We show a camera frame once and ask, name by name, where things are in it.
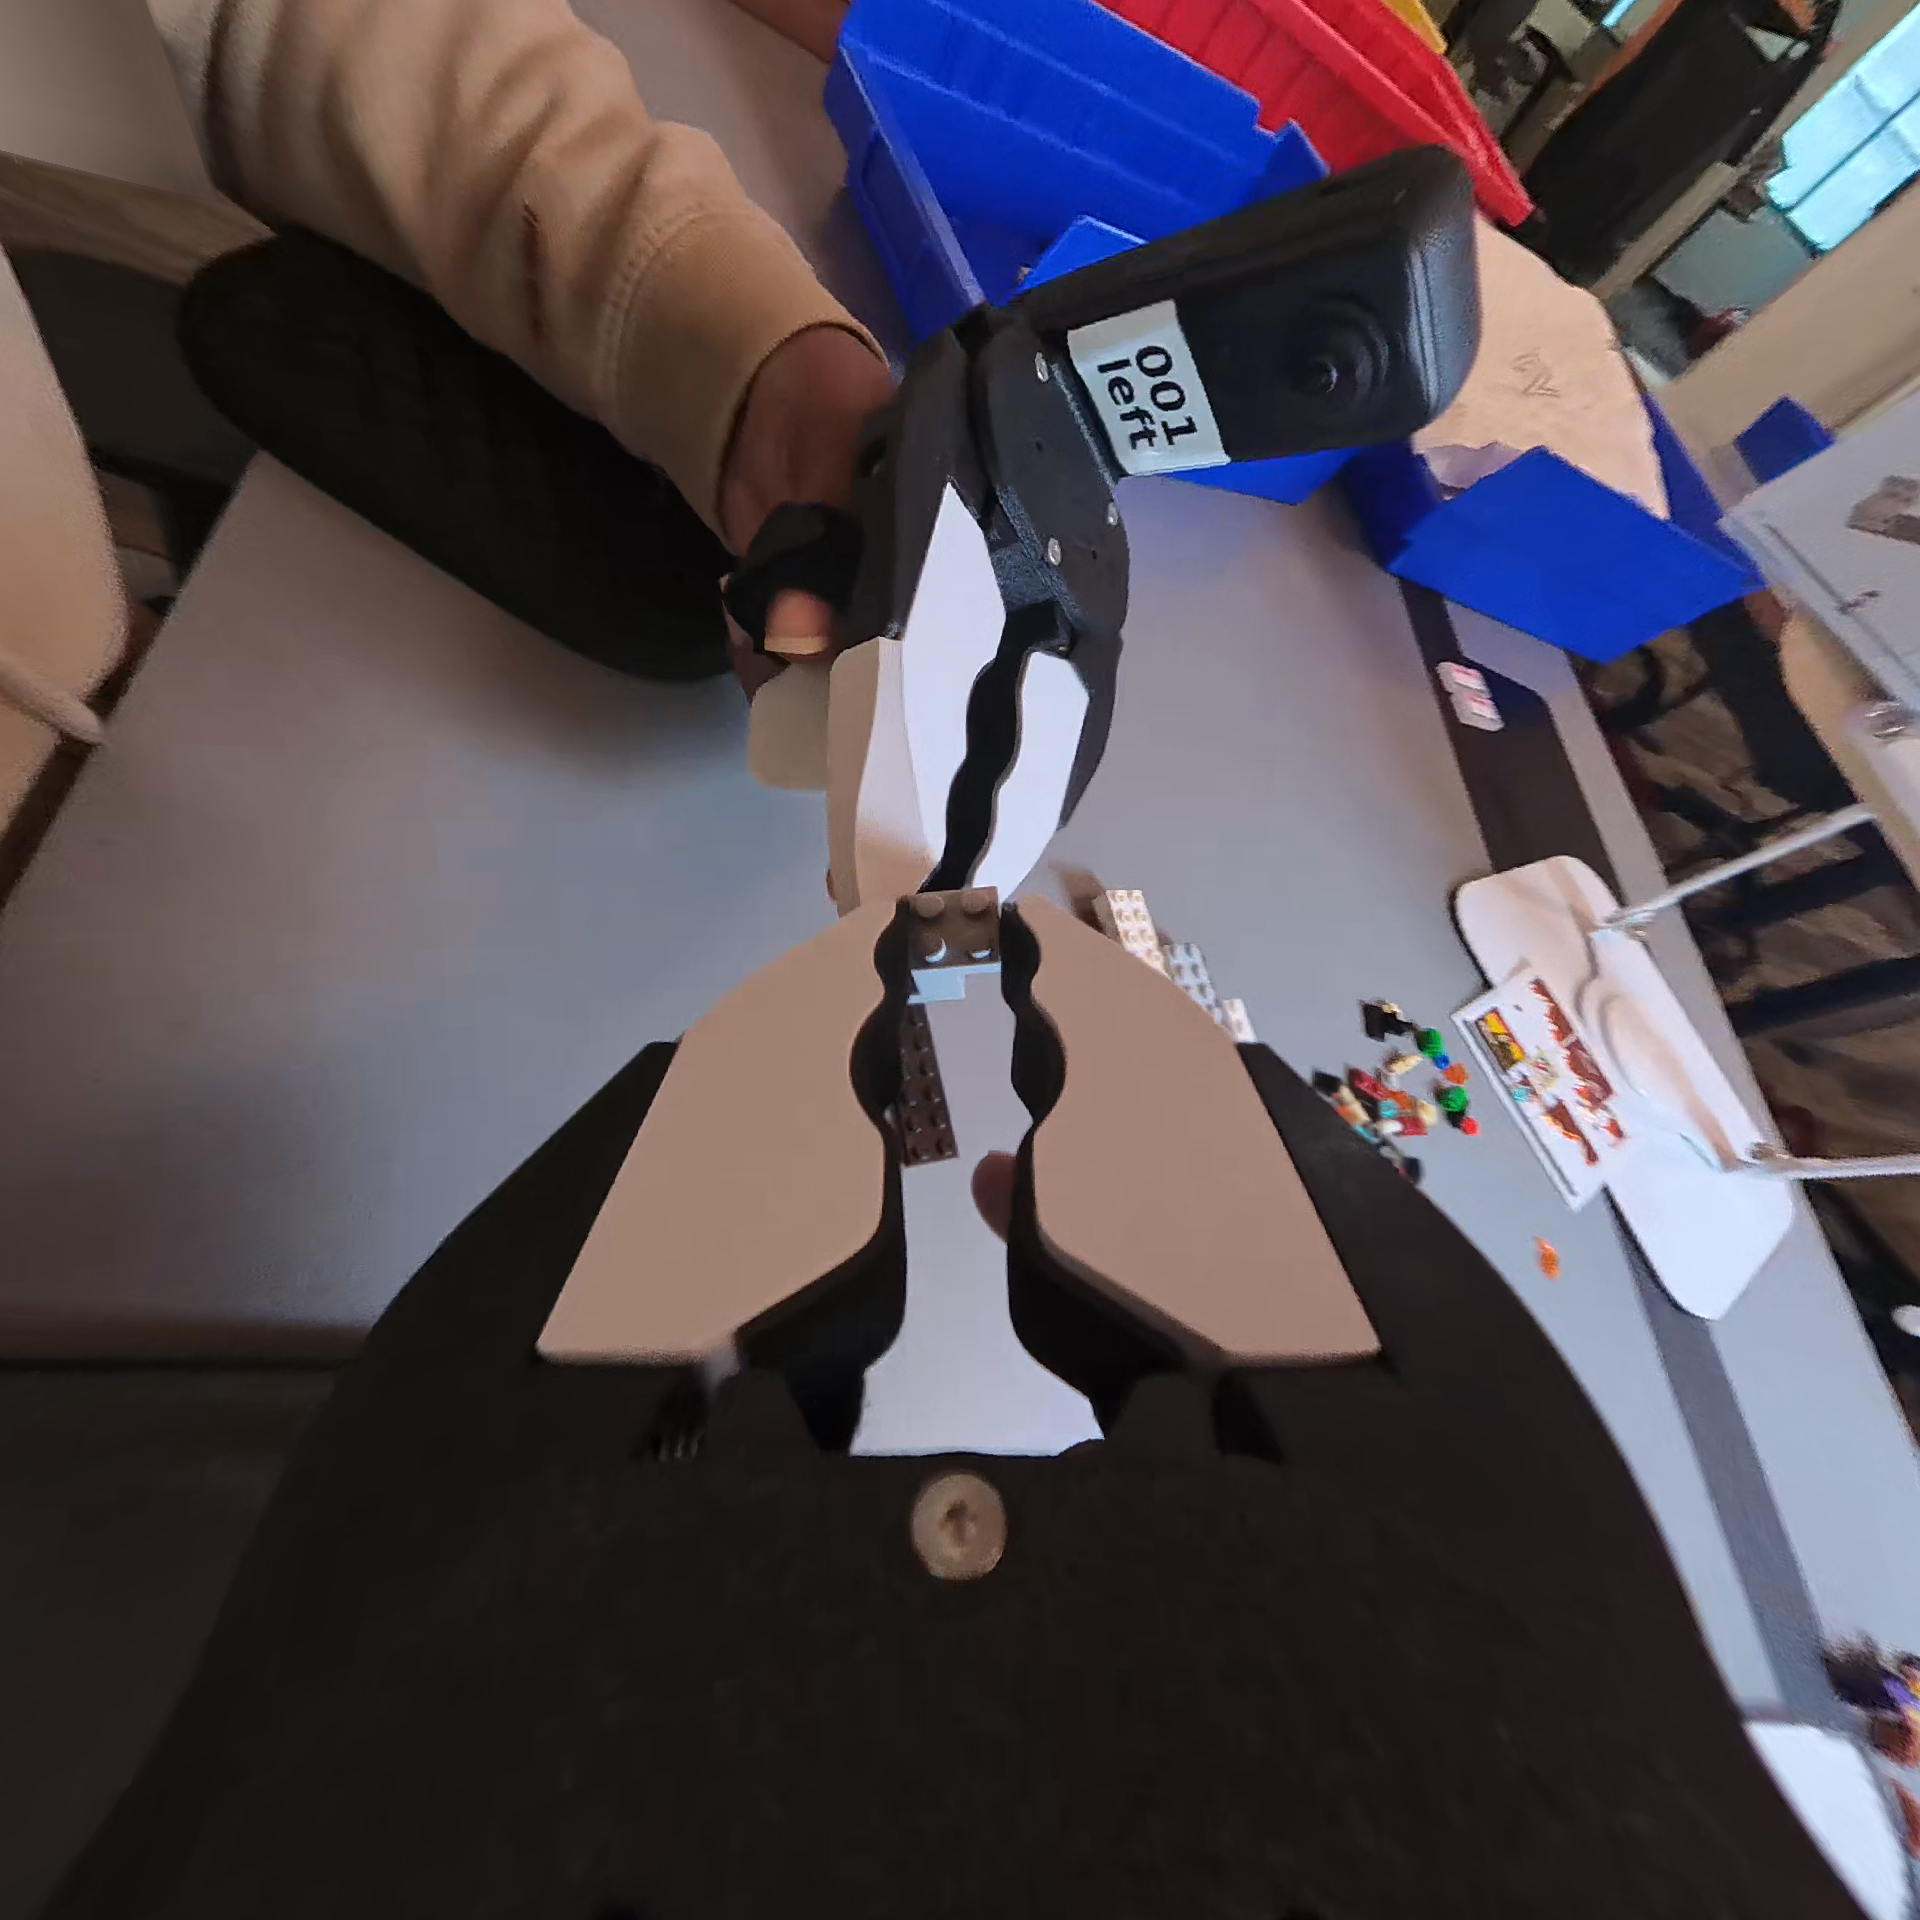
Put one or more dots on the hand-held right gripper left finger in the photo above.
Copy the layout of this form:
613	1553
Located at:
733	1186

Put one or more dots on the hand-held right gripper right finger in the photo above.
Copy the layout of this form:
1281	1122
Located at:
1202	1186

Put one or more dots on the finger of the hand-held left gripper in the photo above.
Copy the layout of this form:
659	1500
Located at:
1043	782
916	721

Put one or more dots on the grey lego bracket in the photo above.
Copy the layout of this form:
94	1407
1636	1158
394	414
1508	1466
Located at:
949	946

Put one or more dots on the long black lego piece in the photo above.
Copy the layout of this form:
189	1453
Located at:
928	1091

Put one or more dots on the grey lego model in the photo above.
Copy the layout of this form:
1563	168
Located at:
1177	962

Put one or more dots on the blue storage bin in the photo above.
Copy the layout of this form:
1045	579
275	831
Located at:
1021	138
1558	569

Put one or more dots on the person's left forearm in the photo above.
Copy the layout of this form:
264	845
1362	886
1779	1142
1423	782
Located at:
493	197

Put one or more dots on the pile of small lego pieces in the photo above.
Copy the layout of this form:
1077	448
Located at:
1396	1096

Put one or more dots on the lego instruction booklet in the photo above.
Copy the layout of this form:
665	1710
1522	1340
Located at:
1844	558

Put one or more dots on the purple lego minifigure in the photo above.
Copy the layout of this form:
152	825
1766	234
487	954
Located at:
1874	1696

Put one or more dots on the person's right hand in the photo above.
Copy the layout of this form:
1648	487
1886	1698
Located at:
997	1195

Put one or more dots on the person's left hand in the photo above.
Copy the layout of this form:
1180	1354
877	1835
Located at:
785	437

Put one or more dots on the red storage bin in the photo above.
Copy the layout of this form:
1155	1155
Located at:
1335	76

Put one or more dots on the yellow storage bin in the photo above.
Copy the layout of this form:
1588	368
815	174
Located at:
1417	10

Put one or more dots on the sticker sheet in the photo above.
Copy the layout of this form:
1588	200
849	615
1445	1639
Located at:
1545	1091

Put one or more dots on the small white block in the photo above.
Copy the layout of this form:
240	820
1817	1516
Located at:
1469	694

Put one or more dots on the white book stand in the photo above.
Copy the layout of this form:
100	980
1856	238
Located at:
1681	1203

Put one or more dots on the black mesh pad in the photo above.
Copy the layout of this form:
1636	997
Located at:
450	465

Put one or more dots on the person's beige sweater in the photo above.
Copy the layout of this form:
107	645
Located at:
52	523

